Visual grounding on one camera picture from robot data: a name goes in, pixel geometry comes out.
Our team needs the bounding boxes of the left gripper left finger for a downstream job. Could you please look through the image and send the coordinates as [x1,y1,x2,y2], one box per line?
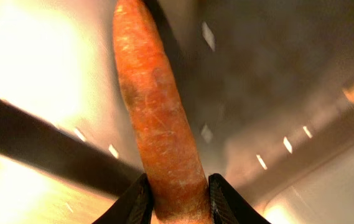
[93,174,154,224]

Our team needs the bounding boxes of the brown serving tray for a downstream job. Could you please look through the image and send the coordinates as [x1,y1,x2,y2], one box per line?
[0,1,354,223]

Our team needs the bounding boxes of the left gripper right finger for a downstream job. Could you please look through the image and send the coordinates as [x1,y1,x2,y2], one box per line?
[208,173,270,224]

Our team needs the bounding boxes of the orange carrot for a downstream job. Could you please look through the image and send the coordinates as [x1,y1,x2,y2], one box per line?
[113,0,212,223]

